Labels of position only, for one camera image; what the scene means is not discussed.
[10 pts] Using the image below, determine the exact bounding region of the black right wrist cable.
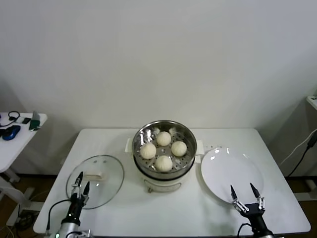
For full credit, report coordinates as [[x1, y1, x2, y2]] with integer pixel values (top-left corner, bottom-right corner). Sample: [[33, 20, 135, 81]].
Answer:
[[237, 222, 254, 238]]

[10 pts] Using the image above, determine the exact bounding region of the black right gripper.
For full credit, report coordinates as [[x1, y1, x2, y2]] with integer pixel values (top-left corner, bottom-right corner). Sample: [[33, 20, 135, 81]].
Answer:
[[230, 182, 266, 219]]

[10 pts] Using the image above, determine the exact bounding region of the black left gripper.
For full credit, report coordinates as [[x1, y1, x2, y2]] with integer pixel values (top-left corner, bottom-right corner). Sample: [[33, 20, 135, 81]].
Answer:
[[67, 171, 91, 222]]

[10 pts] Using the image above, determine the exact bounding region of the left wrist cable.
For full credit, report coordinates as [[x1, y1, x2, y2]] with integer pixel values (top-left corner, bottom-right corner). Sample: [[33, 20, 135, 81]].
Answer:
[[47, 200, 73, 234]]

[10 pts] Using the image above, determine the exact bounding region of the white side table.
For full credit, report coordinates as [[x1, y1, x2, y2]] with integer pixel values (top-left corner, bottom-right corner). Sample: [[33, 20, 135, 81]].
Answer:
[[0, 113, 48, 173]]

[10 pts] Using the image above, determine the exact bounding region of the stainless steel steamer basket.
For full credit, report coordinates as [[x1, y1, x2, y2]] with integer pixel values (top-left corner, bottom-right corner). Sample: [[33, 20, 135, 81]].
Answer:
[[132, 120, 198, 179]]

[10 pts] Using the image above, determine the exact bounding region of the white table foot frame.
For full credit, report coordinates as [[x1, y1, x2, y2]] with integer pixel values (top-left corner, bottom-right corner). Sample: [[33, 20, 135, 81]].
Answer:
[[0, 171, 45, 217]]

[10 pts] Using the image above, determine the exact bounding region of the white wall cable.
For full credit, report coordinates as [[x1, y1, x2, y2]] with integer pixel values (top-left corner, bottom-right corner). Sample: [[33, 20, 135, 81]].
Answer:
[[280, 130, 317, 166]]

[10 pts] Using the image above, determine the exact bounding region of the cream electric cooker base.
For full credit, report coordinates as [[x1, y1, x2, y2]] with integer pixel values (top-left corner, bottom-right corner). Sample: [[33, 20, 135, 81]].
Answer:
[[125, 138, 206, 193]]

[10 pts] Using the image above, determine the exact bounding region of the white steamed baozi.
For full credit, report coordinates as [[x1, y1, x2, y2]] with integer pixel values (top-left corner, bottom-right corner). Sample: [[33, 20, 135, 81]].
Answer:
[[140, 143, 158, 160], [155, 155, 173, 172], [170, 140, 188, 157], [156, 131, 172, 147]]

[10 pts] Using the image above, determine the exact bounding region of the black power cable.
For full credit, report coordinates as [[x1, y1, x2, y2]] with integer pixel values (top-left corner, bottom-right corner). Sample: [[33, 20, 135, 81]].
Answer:
[[286, 131, 317, 178]]

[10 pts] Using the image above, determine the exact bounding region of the blue computer mouse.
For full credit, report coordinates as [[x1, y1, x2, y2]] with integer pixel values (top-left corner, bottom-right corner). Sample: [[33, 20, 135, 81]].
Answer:
[[2, 125, 21, 141]]

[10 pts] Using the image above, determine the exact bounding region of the white round plate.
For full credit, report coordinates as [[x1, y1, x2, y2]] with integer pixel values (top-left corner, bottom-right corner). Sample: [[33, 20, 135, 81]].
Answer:
[[201, 147, 264, 206]]

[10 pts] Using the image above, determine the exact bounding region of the black looped cord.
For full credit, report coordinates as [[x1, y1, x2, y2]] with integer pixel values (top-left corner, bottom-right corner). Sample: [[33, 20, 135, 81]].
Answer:
[[0, 110, 21, 126]]

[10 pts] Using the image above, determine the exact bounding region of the green grey handheld device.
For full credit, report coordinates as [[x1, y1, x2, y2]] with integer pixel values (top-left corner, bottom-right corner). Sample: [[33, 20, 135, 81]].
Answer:
[[29, 110, 42, 131]]

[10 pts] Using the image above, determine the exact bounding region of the glass lid with cream handle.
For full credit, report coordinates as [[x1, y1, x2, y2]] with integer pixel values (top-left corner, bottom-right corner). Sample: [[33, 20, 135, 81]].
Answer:
[[65, 154, 125, 210]]

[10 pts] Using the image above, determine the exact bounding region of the black floor cable coil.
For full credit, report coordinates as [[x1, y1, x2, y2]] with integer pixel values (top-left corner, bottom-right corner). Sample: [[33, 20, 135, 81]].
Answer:
[[6, 210, 38, 228]]

